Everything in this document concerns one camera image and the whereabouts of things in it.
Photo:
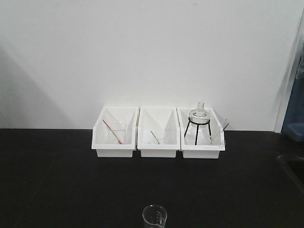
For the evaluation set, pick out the clear glass funnel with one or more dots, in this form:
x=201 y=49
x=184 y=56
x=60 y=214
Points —
x=223 y=126

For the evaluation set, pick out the black sink basin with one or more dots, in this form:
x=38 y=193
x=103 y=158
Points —
x=294 y=168

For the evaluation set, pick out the right white storage bin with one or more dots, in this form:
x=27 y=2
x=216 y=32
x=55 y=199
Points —
x=204 y=150

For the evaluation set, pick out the black wire tripod stand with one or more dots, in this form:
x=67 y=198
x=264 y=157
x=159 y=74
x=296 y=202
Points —
x=193 y=129

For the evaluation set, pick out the beaker in left bin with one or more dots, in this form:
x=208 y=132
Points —
x=120 y=130

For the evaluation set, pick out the left white storage bin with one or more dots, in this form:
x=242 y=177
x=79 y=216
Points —
x=127 y=115

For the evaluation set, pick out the clear glass beaker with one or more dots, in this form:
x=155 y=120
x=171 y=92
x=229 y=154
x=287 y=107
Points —
x=154 y=216

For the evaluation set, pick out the glass flask on tripod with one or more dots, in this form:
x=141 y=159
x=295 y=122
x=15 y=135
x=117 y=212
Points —
x=200 y=113

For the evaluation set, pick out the middle white storage bin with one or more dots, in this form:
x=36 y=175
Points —
x=163 y=121

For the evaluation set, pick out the white storage bin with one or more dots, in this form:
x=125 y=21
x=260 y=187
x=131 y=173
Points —
x=204 y=150
x=127 y=115
x=163 y=121

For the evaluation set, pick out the beaker in bin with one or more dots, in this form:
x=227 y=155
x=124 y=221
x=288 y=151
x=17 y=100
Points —
x=120 y=130
x=153 y=141

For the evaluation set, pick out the red stirring rod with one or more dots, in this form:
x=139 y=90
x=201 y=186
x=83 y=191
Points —
x=113 y=132

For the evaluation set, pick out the blue curtain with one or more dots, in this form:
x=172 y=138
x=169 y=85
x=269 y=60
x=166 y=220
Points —
x=293 y=125

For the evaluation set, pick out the beaker in middle bin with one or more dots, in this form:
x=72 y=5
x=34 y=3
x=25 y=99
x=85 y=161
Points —
x=153 y=141

